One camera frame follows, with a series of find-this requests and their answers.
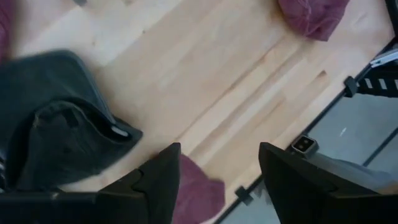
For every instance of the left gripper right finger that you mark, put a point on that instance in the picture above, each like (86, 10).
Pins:
(295, 193)

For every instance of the dark grey cloth hat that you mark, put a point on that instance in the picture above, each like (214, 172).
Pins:
(62, 133)

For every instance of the maroon cloth hat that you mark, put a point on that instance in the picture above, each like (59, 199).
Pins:
(311, 15)
(199, 189)

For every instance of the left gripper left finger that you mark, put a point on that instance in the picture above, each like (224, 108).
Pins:
(149, 193)

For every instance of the black table edge clamp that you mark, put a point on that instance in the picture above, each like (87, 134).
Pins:
(244, 196)
(350, 87)

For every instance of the small silver camera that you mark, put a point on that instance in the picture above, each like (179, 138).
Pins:
(304, 144)

